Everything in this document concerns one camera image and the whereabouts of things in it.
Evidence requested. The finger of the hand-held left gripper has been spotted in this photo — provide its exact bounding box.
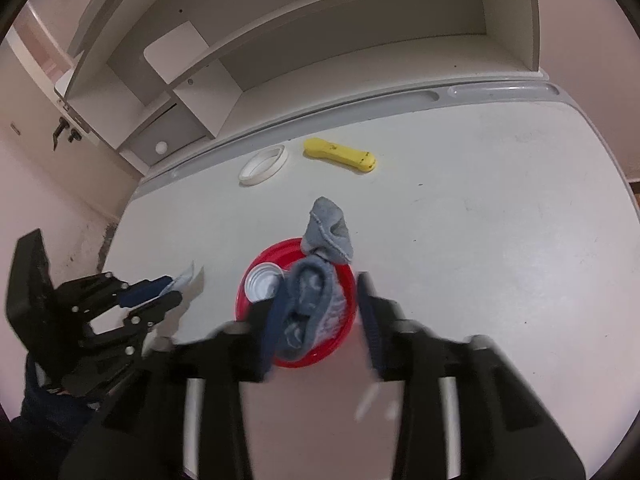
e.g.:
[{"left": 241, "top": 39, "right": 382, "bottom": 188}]
[
  {"left": 82, "top": 291, "right": 183, "bottom": 348},
  {"left": 54, "top": 272, "right": 173, "bottom": 318}
]

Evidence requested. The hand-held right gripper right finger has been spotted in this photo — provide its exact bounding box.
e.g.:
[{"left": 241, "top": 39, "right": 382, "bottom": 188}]
[{"left": 356, "top": 271, "right": 588, "bottom": 480}]

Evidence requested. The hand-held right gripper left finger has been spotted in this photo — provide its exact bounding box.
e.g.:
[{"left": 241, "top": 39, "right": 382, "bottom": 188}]
[{"left": 60, "top": 295, "right": 286, "bottom": 480}]

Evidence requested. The grey sock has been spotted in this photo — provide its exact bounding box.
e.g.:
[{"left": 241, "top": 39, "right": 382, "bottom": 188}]
[
  {"left": 300, "top": 196, "right": 355, "bottom": 264},
  {"left": 274, "top": 256, "right": 352, "bottom": 361}
]

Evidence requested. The red bowl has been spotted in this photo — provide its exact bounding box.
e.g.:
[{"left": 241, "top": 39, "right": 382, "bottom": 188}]
[{"left": 235, "top": 238, "right": 358, "bottom": 368}]

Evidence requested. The person's left forearm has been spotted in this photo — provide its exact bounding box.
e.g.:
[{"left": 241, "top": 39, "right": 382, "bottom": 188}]
[{"left": 10, "top": 355, "right": 103, "bottom": 461}]

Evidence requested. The cream door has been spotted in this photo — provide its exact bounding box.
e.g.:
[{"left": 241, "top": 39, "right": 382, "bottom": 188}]
[{"left": 0, "top": 30, "right": 131, "bottom": 221}]

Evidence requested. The grey hutch drawer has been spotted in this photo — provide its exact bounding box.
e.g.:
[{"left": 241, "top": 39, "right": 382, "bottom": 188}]
[{"left": 120, "top": 105, "right": 208, "bottom": 166}]

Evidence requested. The yellow plastic tool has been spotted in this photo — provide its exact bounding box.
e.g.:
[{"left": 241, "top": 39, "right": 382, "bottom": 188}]
[{"left": 303, "top": 137, "right": 378, "bottom": 172}]

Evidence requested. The white grey desk hutch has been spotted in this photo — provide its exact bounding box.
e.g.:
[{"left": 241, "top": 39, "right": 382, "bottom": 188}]
[{"left": 54, "top": 0, "right": 543, "bottom": 166}]

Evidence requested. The white plastic ring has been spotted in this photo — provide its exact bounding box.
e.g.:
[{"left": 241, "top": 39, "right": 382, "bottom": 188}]
[{"left": 238, "top": 144, "right": 289, "bottom": 186}]

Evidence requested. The black door handle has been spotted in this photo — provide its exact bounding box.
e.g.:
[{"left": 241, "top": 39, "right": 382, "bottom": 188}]
[{"left": 52, "top": 116, "right": 71, "bottom": 150}]

